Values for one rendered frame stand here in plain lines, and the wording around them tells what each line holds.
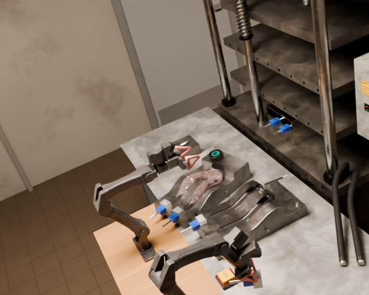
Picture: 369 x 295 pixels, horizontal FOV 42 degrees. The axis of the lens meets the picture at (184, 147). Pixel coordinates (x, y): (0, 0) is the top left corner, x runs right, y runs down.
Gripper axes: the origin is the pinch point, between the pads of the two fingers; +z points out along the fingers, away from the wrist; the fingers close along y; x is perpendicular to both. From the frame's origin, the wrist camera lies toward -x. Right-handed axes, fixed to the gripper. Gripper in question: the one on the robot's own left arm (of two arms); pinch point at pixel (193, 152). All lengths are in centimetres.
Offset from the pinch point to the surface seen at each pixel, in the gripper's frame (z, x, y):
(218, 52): 66, -1, 95
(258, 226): 11.3, 31.4, -31.8
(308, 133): 80, 36, 21
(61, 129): -44, 77, 241
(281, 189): 36, 33, -15
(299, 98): 80, 14, 28
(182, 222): -15.2, 35.7, -0.8
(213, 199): 5.5, 34.5, 3.5
